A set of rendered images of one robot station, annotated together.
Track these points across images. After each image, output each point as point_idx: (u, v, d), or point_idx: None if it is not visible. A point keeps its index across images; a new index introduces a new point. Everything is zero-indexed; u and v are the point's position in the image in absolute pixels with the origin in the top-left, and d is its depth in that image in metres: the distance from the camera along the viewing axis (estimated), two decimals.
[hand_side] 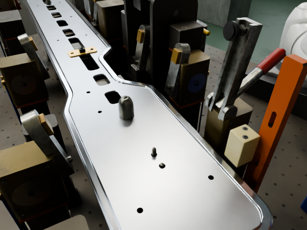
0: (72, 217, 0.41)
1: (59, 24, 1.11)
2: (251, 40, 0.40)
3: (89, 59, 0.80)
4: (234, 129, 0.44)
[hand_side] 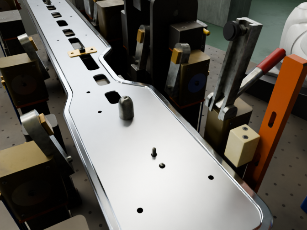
0: (72, 217, 0.41)
1: (59, 24, 1.11)
2: (251, 40, 0.40)
3: (89, 59, 0.80)
4: (234, 129, 0.44)
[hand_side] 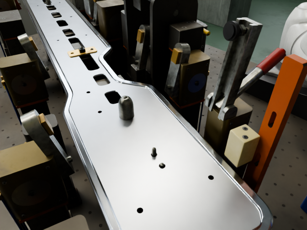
0: (72, 217, 0.41)
1: (59, 24, 1.11)
2: (251, 40, 0.40)
3: (89, 59, 0.80)
4: (234, 129, 0.44)
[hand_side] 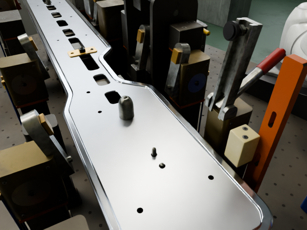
0: (72, 217, 0.41)
1: (59, 24, 1.11)
2: (251, 40, 0.40)
3: (89, 59, 0.80)
4: (234, 129, 0.44)
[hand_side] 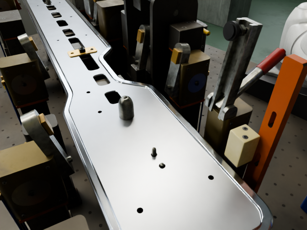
0: (72, 217, 0.41)
1: (59, 24, 1.11)
2: (251, 40, 0.40)
3: (89, 59, 0.80)
4: (234, 129, 0.44)
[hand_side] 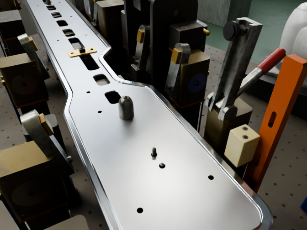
0: (72, 217, 0.41)
1: (59, 24, 1.11)
2: (251, 40, 0.40)
3: (89, 59, 0.80)
4: (234, 129, 0.44)
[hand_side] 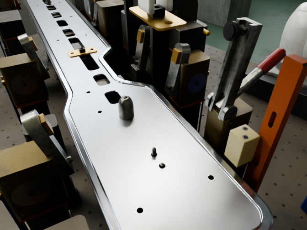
0: (72, 217, 0.41)
1: (59, 24, 1.11)
2: (251, 40, 0.40)
3: (89, 59, 0.80)
4: (234, 129, 0.44)
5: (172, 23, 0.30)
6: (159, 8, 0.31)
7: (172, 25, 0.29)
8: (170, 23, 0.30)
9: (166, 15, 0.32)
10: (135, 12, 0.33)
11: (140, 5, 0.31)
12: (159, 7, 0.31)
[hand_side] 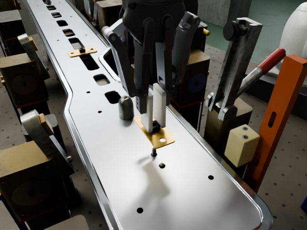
0: (72, 217, 0.41)
1: (59, 24, 1.11)
2: (251, 40, 0.40)
3: (89, 59, 0.80)
4: (234, 129, 0.44)
5: (165, 139, 0.42)
6: (156, 126, 0.43)
7: (164, 143, 0.41)
8: (164, 138, 0.42)
9: (161, 129, 0.44)
10: (138, 123, 0.45)
11: (142, 123, 0.43)
12: (156, 124, 0.43)
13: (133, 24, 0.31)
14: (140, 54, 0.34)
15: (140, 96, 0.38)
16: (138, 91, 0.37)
